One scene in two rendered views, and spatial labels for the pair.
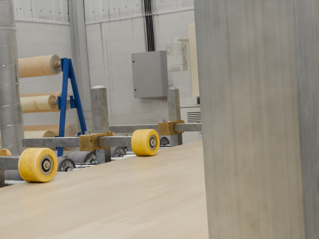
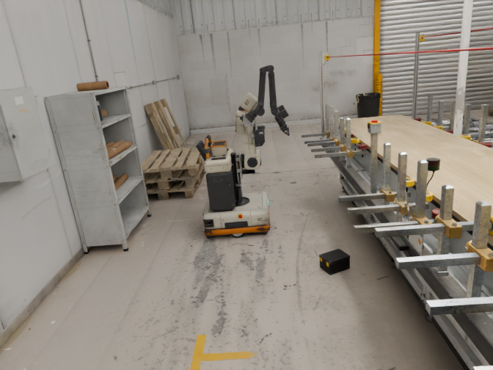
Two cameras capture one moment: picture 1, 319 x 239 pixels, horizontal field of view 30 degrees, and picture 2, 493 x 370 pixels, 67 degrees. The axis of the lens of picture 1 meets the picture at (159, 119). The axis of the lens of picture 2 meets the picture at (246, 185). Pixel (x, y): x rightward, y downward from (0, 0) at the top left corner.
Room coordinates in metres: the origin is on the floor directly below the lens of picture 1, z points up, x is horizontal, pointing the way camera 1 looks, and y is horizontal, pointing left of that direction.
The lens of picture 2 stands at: (1.50, -1.70, 1.68)
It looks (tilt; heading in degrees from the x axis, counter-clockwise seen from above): 18 degrees down; 152
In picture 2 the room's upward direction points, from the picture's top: 6 degrees counter-clockwise
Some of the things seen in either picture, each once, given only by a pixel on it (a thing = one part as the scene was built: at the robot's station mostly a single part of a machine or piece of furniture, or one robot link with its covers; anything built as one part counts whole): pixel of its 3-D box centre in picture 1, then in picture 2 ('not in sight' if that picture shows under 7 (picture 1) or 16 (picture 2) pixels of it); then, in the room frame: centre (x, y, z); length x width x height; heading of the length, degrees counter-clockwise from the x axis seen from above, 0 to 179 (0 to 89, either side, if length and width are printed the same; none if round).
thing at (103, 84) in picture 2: not in sight; (92, 86); (-2.64, -1.12, 1.59); 0.30 x 0.08 x 0.08; 59
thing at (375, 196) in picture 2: not in sight; (373, 197); (-0.02, 0.00, 0.81); 0.43 x 0.03 x 0.04; 59
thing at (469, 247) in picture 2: not in sight; (481, 255); (0.87, -0.44, 0.95); 0.14 x 0.06 x 0.05; 149
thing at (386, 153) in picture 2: not in sight; (386, 180); (-0.01, 0.09, 0.90); 0.04 x 0.04 x 0.48; 59
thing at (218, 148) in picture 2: not in sight; (219, 148); (-1.88, -0.16, 0.87); 0.23 x 0.15 x 0.11; 149
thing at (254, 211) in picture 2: not in sight; (238, 212); (-1.82, -0.06, 0.16); 0.67 x 0.64 x 0.25; 59
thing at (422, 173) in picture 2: not in sight; (420, 207); (0.42, -0.17, 0.92); 0.04 x 0.04 x 0.48; 59
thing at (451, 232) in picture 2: not in sight; (447, 225); (0.65, -0.31, 0.95); 0.14 x 0.06 x 0.05; 149
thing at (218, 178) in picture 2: not in sight; (224, 175); (-1.86, -0.14, 0.59); 0.55 x 0.34 x 0.83; 149
